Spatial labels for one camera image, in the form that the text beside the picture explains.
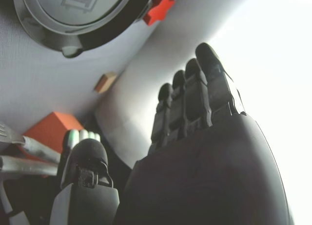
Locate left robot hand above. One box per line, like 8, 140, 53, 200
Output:
50, 42, 295, 225

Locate metal tongs with taped handles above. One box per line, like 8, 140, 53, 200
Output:
0, 122, 61, 177

